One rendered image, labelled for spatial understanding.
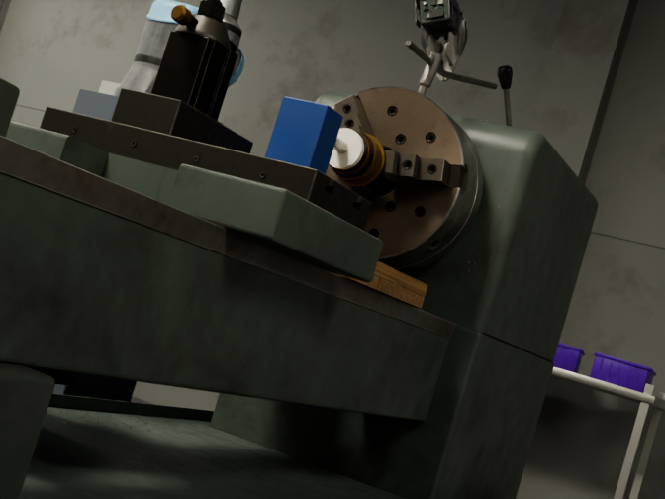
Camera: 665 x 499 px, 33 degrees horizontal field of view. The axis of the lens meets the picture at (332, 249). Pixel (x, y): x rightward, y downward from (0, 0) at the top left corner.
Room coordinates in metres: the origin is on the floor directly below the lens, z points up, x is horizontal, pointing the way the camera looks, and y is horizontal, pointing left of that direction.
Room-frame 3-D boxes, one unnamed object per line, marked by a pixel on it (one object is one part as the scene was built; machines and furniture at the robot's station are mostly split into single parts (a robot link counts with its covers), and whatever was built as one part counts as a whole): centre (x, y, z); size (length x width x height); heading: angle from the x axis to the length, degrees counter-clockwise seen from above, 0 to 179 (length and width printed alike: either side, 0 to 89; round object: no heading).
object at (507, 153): (2.36, -0.21, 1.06); 0.59 x 0.48 x 0.39; 154
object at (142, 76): (2.22, 0.43, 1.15); 0.15 x 0.15 x 0.10
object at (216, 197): (1.46, 0.24, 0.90); 0.53 x 0.30 x 0.06; 64
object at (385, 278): (1.75, 0.06, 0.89); 0.36 x 0.30 x 0.04; 64
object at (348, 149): (1.76, 0.06, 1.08); 0.13 x 0.07 x 0.07; 154
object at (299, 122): (1.68, 0.09, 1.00); 0.08 x 0.06 x 0.23; 64
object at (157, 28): (2.22, 0.43, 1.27); 0.13 x 0.12 x 0.14; 153
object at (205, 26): (1.53, 0.26, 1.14); 0.08 x 0.08 x 0.03
